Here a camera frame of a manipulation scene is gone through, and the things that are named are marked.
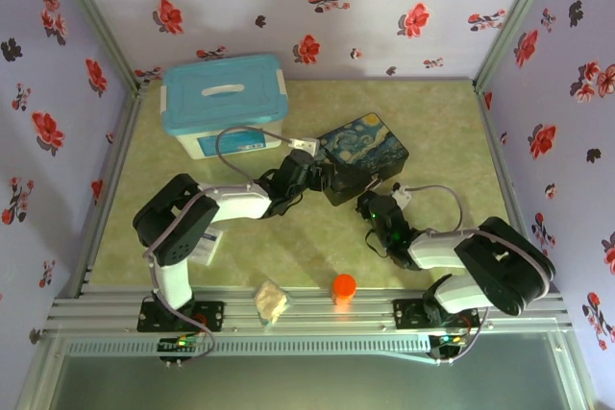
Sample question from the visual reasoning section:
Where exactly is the starry night print box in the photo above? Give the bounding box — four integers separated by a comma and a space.
316, 111, 410, 207

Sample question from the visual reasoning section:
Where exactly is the grey left arm cable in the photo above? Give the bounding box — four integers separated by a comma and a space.
143, 126, 297, 361

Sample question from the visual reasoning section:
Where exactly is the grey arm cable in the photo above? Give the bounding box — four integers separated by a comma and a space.
406, 183, 489, 364
143, 126, 297, 361

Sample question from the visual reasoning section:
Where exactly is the aluminium table edge rail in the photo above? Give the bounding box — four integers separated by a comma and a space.
45, 287, 576, 340

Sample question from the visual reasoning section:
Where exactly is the white paper card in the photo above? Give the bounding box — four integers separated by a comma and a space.
189, 229, 225, 267

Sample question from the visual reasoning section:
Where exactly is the aluminium frame corner post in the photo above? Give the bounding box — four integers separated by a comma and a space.
50, 0, 143, 92
473, 0, 564, 94

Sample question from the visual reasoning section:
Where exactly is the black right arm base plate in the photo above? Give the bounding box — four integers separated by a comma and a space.
392, 298, 481, 332

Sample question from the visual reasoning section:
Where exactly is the grey right arm cable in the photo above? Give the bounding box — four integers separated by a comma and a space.
406, 183, 489, 364

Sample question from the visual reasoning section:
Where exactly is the orange plastic cup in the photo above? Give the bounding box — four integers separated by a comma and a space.
332, 274, 357, 308

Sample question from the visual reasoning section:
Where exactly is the slotted grey cable duct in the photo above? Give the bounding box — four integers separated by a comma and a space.
64, 335, 433, 359

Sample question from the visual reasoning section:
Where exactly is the aluminium table side rail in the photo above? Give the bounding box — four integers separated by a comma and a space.
71, 83, 145, 297

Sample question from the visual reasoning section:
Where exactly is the storage box with blue lid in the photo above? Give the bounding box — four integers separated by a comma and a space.
160, 54, 290, 160

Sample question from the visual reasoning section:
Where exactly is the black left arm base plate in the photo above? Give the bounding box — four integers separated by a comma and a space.
137, 298, 226, 333

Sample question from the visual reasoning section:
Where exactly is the crumpled clear plastic bag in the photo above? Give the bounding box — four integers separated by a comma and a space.
253, 279, 293, 327

